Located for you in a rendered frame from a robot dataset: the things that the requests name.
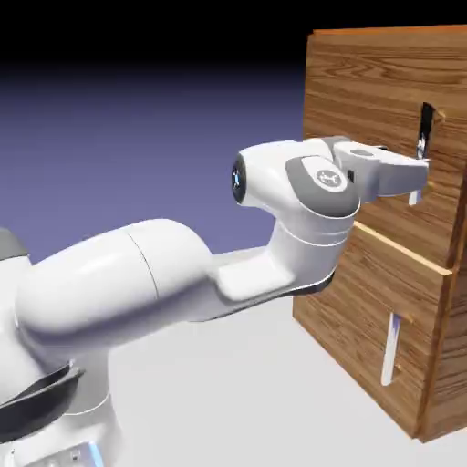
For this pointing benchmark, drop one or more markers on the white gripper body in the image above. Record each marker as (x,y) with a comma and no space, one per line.
(401,175)

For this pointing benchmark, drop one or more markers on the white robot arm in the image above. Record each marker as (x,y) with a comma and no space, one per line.
(109,277)

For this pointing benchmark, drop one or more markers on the wooden cabinet door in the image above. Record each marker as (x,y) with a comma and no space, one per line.
(365,91)
(350,328)

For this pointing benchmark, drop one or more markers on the wooden cabinet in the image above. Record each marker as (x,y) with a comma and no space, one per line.
(452,365)

